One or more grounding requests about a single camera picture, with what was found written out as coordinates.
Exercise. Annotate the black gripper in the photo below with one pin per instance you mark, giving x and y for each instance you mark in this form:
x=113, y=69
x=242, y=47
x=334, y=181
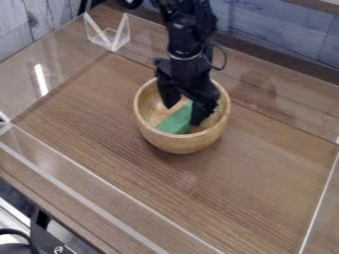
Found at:
x=186, y=77

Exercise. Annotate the clear acrylic enclosure wall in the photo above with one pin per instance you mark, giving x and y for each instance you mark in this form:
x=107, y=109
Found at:
x=117, y=223

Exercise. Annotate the black table frame leg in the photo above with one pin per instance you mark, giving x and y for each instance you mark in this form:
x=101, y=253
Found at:
x=53, y=238

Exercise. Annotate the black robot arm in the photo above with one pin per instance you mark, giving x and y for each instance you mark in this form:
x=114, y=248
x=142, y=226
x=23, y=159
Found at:
x=190, y=23

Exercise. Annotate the wooden bowl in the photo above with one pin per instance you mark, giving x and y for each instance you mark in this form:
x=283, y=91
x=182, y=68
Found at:
x=150, y=112

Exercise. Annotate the green rectangular stick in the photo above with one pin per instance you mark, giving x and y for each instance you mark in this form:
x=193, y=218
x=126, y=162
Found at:
x=177, y=123

